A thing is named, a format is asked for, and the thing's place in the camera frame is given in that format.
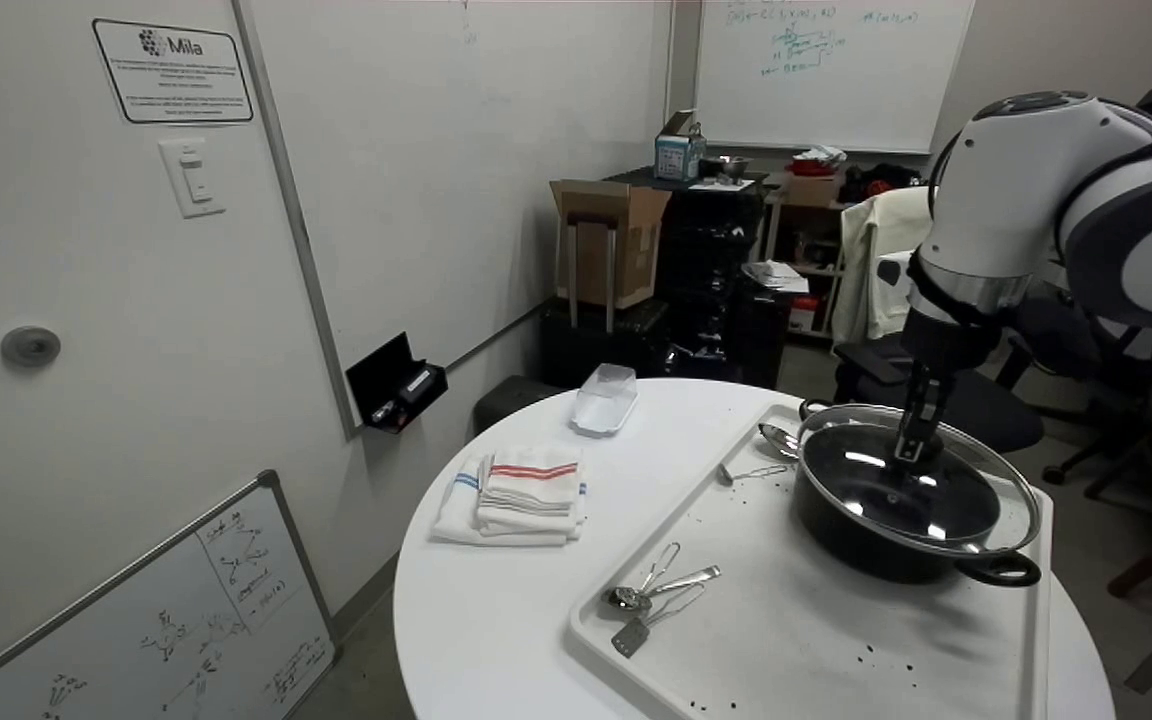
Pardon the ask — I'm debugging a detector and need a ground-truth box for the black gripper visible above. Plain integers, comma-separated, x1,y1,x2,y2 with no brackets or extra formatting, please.
890,301,1008,466

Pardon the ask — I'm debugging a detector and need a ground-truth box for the black cooking pot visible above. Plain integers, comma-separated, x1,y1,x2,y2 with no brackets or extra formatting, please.
787,406,1048,592

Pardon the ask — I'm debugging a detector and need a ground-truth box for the black office chair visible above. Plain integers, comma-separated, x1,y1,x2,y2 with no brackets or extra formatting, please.
831,305,1096,489

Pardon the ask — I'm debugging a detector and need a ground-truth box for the white jacket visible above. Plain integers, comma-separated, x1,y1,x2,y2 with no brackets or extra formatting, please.
831,183,941,347

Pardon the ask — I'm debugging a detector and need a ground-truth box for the white plastic tray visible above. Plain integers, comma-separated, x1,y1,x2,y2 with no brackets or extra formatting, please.
558,397,1056,720

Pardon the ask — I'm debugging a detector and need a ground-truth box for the black cabinet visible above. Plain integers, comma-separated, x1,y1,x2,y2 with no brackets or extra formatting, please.
658,166,775,386

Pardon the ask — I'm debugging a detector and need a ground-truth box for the clear plastic container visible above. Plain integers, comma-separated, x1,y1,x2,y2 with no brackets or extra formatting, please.
567,361,645,439

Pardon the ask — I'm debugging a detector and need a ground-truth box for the brown cardboard box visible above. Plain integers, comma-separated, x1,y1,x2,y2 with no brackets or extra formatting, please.
547,175,675,316

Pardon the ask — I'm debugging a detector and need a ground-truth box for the blue tissue box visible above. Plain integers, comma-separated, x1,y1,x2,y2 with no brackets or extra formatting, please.
652,106,708,183

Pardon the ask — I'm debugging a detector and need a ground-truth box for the folded white striped towel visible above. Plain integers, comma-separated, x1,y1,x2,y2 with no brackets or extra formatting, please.
428,449,590,551

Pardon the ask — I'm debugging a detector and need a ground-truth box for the large wall whiteboard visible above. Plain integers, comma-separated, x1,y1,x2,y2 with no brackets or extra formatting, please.
693,0,979,161

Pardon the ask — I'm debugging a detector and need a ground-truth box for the black wall marker holder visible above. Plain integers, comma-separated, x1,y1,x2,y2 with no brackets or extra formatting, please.
344,328,451,436

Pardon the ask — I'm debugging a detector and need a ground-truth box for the white light switch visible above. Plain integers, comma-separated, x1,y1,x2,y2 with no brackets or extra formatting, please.
155,132,227,222

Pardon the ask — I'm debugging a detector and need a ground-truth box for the small whiteboard leaning on wall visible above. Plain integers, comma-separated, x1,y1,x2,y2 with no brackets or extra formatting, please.
0,462,338,720

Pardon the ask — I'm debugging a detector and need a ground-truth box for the white wall sign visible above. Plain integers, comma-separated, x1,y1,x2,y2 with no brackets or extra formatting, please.
89,13,261,127

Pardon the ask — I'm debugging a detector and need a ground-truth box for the round grey wall stopper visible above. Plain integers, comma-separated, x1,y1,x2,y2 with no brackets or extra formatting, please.
0,319,65,373

